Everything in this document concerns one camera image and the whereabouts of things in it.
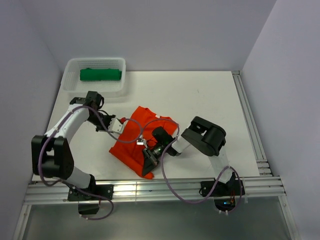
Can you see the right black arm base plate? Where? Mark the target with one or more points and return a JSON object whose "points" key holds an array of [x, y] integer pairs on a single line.
{"points": [[222, 189]]}

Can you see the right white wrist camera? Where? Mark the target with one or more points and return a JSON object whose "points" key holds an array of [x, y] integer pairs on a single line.
{"points": [[141, 142]]}

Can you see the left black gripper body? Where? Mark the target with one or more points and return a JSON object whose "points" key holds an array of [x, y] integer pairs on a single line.
{"points": [[95, 120]]}

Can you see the right side aluminium rail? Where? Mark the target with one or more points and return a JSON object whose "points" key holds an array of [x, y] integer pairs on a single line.
{"points": [[263, 164]]}

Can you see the rolled green t shirt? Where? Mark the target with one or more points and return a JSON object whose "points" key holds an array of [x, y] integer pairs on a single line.
{"points": [[104, 74]]}

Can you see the front aluminium rail frame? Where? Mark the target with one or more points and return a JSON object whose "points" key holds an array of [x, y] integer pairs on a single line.
{"points": [[156, 190]]}

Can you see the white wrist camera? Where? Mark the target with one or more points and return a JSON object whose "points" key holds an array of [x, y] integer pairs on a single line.
{"points": [[141, 142], [115, 126]]}

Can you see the orange polo t shirt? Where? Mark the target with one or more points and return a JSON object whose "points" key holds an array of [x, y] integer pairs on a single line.
{"points": [[130, 153]]}

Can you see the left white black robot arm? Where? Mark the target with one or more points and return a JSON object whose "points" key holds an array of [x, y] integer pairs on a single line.
{"points": [[51, 153]]}

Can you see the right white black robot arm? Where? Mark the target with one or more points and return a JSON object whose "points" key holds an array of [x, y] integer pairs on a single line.
{"points": [[207, 137]]}

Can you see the white perforated plastic basket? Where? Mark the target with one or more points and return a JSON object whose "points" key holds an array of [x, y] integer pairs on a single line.
{"points": [[71, 83]]}

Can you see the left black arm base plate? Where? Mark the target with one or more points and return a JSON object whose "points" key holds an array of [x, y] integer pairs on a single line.
{"points": [[99, 192]]}

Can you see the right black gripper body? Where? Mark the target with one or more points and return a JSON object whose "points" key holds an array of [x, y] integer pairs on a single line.
{"points": [[155, 153]]}

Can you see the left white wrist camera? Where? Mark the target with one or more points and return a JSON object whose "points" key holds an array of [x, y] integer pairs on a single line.
{"points": [[115, 126]]}

